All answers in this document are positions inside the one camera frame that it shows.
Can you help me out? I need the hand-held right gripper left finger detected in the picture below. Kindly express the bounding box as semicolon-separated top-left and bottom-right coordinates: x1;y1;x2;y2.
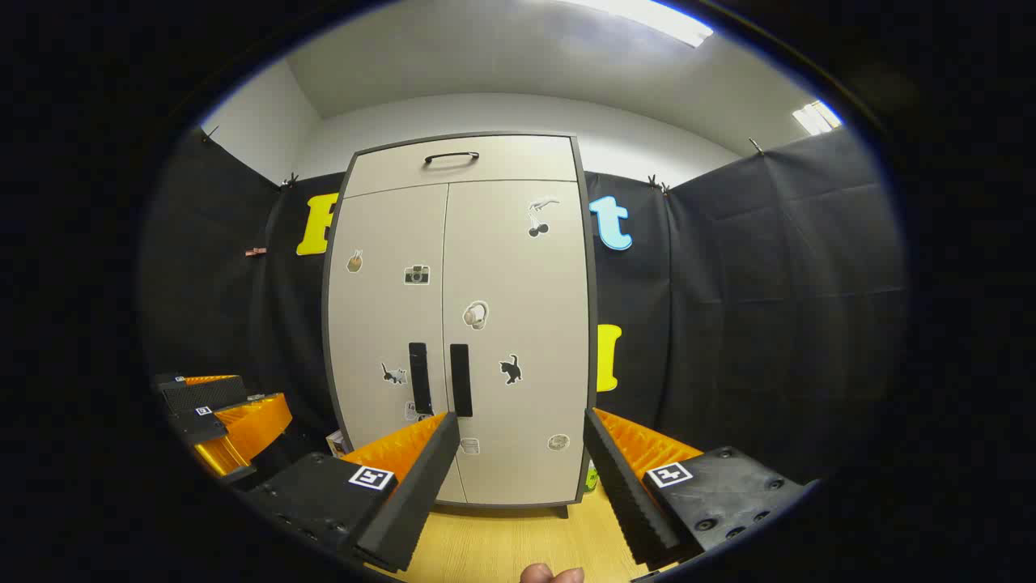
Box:
243;411;462;574

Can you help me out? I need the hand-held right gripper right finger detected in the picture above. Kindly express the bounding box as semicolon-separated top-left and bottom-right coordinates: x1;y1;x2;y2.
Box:
583;407;818;568

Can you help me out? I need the black handle of headphones-sticker door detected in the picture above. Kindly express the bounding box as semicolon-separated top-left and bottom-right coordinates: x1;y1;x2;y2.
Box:
450;343;473;418

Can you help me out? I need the grey double-door shoe cabinet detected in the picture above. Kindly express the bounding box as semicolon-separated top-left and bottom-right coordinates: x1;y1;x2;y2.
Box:
321;132;600;519

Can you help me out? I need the grey cabinet door camera sticker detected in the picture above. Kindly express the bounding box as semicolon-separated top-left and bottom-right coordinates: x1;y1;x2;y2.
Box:
326;184;468;504

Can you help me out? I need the grey cabinet door headphones sticker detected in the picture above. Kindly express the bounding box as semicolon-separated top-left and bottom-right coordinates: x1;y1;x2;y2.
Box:
441;180;592;507

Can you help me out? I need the grey cabinet drawer front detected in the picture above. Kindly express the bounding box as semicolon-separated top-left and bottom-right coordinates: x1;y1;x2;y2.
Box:
344;135;580;199

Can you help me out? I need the black backdrop cloth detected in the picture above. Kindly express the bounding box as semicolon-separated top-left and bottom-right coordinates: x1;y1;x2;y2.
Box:
138;126;907;487

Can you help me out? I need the small ceiling light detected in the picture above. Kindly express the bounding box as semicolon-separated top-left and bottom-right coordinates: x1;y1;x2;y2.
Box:
792;100;843;136

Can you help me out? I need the long ceiling light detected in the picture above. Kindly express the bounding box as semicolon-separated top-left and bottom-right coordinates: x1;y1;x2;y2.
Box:
558;0;715;48

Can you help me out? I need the black handle of camera-sticker door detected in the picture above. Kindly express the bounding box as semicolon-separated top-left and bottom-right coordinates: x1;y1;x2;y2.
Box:
409;342;434;415

